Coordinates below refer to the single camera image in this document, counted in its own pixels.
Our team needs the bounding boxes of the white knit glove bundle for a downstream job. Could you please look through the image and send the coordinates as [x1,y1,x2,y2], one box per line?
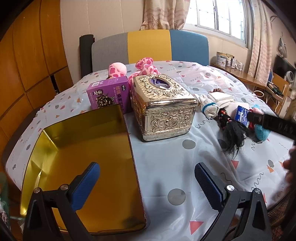
[198,94,219,120]

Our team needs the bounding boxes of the wooden side desk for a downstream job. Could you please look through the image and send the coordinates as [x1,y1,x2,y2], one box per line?
[211,63,266,89]

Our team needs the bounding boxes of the blue elephant plush toy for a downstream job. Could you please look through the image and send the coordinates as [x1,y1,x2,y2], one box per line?
[249,104,270,142]

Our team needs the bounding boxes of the pink spotted plush toy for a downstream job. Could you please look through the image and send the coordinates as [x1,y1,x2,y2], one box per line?
[108,57,160,84]

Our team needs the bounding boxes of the grey yellow blue sofa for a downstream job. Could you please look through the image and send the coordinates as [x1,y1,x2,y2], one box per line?
[91,30,210,71]

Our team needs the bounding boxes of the beige patterned curtain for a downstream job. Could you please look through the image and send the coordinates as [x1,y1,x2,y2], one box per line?
[140,0,190,30]

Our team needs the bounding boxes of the tin cans on desk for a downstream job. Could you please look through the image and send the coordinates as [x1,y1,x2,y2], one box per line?
[216,52,244,71]

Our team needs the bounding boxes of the gold metal tin box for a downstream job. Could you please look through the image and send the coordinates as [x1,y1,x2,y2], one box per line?
[20,105,147,235]

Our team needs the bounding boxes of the ornate gold tissue box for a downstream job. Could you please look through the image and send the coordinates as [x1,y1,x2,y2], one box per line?
[131,74,198,142]

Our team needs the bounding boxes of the purple cardboard box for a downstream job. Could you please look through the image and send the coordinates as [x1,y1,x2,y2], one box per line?
[86,76,132,114]

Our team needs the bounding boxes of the black hair wig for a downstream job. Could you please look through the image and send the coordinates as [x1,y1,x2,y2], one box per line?
[217,108,250,158]

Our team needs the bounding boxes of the blue tempo tissue pack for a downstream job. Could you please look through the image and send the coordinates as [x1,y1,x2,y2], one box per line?
[234,106,249,127]

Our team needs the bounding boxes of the person's right hand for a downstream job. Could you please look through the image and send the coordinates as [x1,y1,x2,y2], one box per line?
[283,146,296,185]

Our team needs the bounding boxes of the white towel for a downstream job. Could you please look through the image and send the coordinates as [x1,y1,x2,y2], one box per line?
[207,92,234,108]

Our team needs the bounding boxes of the black rolled mat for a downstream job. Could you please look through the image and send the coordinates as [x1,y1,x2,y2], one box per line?
[79,34,95,77]

